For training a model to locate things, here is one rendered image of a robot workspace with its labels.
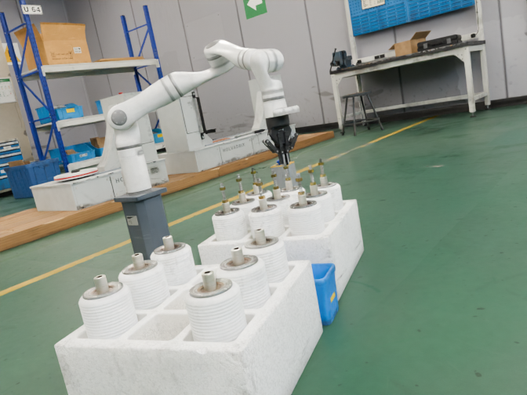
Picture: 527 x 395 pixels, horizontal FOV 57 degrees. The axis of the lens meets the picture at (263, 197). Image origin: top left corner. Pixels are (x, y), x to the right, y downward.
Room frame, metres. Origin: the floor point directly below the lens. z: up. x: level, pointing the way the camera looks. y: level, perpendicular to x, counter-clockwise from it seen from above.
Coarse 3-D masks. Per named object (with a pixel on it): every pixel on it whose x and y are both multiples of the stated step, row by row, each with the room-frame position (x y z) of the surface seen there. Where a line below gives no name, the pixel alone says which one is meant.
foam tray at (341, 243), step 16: (352, 208) 1.47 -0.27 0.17; (336, 224) 1.29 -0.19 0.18; (352, 224) 1.44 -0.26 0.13; (208, 240) 1.38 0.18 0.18; (240, 240) 1.31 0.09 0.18; (288, 240) 1.23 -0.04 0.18; (304, 240) 1.21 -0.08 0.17; (320, 240) 1.19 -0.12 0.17; (336, 240) 1.26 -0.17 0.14; (352, 240) 1.41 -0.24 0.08; (208, 256) 1.33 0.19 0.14; (224, 256) 1.31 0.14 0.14; (288, 256) 1.23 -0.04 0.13; (304, 256) 1.21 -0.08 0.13; (320, 256) 1.20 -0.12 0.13; (336, 256) 1.23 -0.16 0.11; (352, 256) 1.38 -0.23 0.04; (336, 272) 1.21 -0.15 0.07; (352, 272) 1.36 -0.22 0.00; (336, 288) 1.19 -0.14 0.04
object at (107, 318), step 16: (128, 288) 0.88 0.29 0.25; (80, 304) 0.85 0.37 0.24; (96, 304) 0.83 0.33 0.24; (112, 304) 0.84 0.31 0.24; (128, 304) 0.86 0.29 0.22; (96, 320) 0.83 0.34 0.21; (112, 320) 0.83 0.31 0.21; (128, 320) 0.85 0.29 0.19; (96, 336) 0.83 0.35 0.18; (112, 336) 0.83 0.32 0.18
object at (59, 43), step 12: (48, 24) 6.15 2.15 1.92; (60, 24) 6.29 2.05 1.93; (72, 24) 6.41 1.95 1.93; (84, 24) 6.54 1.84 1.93; (24, 36) 6.24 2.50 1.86; (36, 36) 6.13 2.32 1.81; (48, 36) 6.16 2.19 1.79; (60, 36) 6.29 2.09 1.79; (72, 36) 6.43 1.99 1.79; (84, 36) 6.57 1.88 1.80; (48, 48) 6.13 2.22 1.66; (60, 48) 6.26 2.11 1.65; (72, 48) 6.40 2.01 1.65; (84, 48) 6.54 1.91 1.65; (48, 60) 6.10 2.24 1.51; (60, 60) 6.23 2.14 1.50; (72, 60) 6.36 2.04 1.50; (84, 60) 6.50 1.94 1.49
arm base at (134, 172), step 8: (120, 152) 1.77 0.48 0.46; (128, 152) 1.76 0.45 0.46; (136, 152) 1.77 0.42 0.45; (120, 160) 1.77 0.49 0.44; (128, 160) 1.76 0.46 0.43; (136, 160) 1.76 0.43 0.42; (144, 160) 1.80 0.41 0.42; (128, 168) 1.76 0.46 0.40; (136, 168) 1.76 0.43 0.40; (144, 168) 1.78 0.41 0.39; (128, 176) 1.76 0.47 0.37; (136, 176) 1.76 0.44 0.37; (144, 176) 1.78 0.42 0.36; (128, 184) 1.77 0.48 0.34; (136, 184) 1.76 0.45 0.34; (144, 184) 1.77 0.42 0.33; (128, 192) 1.77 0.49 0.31; (136, 192) 1.76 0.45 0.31; (144, 192) 1.77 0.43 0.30
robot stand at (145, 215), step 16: (160, 192) 1.78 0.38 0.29; (128, 208) 1.76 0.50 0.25; (144, 208) 1.73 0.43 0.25; (160, 208) 1.78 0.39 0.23; (128, 224) 1.77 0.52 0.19; (144, 224) 1.73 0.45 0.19; (160, 224) 1.77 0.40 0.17; (144, 240) 1.73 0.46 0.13; (160, 240) 1.76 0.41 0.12; (144, 256) 1.74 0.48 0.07
